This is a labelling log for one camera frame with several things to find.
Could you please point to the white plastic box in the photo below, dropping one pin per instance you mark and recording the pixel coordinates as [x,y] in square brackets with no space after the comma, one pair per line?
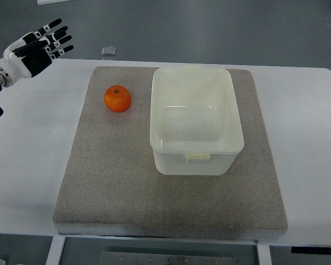
[195,127]

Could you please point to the small clear floor plate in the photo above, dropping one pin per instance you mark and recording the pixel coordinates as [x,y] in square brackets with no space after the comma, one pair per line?
[108,51]

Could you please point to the white table leg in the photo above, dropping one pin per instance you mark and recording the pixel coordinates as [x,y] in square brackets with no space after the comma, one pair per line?
[264,255]
[56,250]

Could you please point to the orange fruit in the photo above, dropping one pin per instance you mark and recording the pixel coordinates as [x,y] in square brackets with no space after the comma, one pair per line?
[117,98]

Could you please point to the white table leg left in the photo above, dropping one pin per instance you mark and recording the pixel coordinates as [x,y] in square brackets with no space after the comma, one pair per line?
[56,250]

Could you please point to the black strip under table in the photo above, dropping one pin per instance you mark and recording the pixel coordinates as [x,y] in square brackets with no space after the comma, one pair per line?
[311,250]

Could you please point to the white table leg right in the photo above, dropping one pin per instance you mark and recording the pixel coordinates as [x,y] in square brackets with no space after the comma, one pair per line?
[264,255]

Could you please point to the grey felt mat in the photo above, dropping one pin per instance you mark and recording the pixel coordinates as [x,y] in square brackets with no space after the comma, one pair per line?
[111,186]

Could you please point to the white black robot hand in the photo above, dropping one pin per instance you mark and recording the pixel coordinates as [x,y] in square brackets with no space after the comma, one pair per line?
[34,52]

